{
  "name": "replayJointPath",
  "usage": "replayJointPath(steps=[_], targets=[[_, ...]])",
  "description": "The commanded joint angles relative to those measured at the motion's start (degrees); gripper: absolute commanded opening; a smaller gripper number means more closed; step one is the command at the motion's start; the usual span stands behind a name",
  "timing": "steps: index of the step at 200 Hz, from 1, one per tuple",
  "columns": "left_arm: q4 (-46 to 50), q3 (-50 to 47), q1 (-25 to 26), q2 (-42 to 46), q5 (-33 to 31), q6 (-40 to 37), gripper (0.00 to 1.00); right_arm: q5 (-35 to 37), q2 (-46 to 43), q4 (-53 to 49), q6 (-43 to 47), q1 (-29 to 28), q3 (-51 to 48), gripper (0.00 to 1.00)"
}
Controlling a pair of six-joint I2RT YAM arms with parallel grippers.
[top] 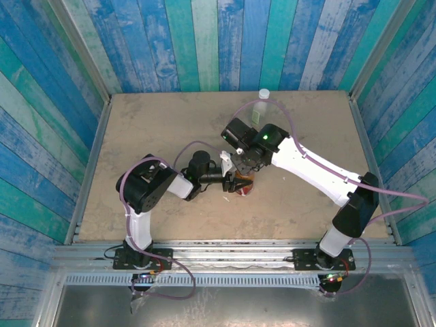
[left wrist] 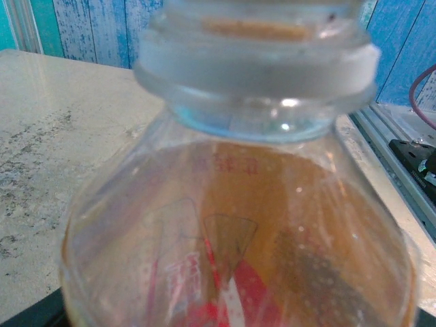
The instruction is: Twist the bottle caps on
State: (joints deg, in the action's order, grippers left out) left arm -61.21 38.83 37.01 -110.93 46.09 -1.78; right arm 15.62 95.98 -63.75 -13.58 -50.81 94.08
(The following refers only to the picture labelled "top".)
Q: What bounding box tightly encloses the amber bottle with red label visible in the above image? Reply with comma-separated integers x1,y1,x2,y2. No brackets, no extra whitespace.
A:
234,170,256,198

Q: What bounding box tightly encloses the clear bottle with green label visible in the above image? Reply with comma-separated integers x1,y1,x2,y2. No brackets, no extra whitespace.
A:
251,88,272,127

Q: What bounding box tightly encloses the steel sheet panel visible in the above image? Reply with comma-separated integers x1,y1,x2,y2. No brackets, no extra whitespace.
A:
50,285,422,327

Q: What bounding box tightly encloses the small circuit board with lights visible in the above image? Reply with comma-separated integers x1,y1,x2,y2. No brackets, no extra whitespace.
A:
131,270,161,284
322,271,349,284

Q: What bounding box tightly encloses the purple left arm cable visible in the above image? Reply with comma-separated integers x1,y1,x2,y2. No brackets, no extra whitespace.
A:
117,140,225,301

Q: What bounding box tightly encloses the aluminium rail frame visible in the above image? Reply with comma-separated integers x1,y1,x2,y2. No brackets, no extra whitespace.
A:
50,240,415,273

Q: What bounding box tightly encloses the white slotted cable duct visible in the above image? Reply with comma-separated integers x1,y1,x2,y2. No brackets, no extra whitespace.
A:
64,274,322,287

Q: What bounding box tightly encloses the aluminium table side rail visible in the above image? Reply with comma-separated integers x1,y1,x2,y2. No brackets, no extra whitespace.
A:
347,91,403,246
63,98,114,245

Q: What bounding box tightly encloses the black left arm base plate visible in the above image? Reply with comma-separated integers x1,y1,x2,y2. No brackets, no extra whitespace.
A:
112,247,174,270

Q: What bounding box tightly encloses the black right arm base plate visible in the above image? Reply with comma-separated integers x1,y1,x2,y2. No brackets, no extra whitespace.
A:
293,248,356,272

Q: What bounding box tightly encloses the thin black cable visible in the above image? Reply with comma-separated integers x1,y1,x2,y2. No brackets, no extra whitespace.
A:
103,242,126,260

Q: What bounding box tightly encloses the aluminium corner post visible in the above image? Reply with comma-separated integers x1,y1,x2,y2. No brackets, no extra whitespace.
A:
349,0,420,102
47,0,112,103

